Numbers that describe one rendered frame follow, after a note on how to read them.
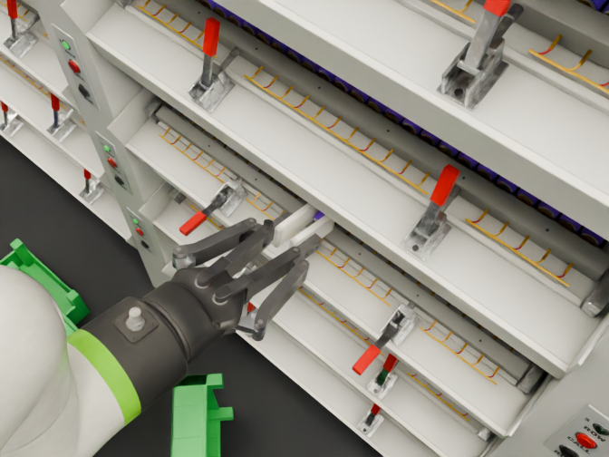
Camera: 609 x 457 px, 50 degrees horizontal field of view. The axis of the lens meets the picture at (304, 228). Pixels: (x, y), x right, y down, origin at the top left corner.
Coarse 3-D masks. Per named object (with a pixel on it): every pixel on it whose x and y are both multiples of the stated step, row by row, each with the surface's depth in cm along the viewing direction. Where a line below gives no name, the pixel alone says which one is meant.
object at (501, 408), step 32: (128, 128) 89; (160, 128) 90; (160, 160) 88; (192, 160) 87; (192, 192) 86; (288, 192) 83; (224, 224) 87; (320, 256) 80; (320, 288) 78; (352, 288) 78; (352, 320) 77; (384, 320) 76; (416, 352) 74; (448, 352) 73; (512, 352) 72; (448, 384) 72; (480, 384) 71; (512, 384) 71; (544, 384) 66; (480, 416) 70; (512, 416) 70
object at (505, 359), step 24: (168, 120) 87; (216, 144) 85; (240, 168) 83; (264, 192) 81; (336, 240) 77; (360, 264) 77; (384, 264) 75; (408, 288) 74; (432, 312) 73; (432, 336) 73; (480, 336) 71; (504, 360) 70
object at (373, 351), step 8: (392, 328) 73; (384, 336) 72; (376, 344) 72; (384, 344) 72; (368, 352) 71; (376, 352) 71; (360, 360) 71; (368, 360) 71; (352, 368) 71; (360, 368) 70
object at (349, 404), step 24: (168, 264) 119; (264, 336) 116; (288, 336) 115; (288, 360) 114; (312, 360) 113; (312, 384) 112; (336, 384) 111; (336, 408) 110; (360, 408) 109; (360, 432) 108; (384, 432) 107; (408, 432) 106; (384, 456) 106; (408, 456) 105; (432, 456) 104
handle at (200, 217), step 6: (222, 198) 82; (210, 204) 82; (216, 204) 82; (204, 210) 81; (210, 210) 81; (198, 216) 80; (204, 216) 80; (186, 222) 80; (192, 222) 80; (198, 222) 80; (180, 228) 79; (186, 228) 79; (192, 228) 80; (186, 234) 79
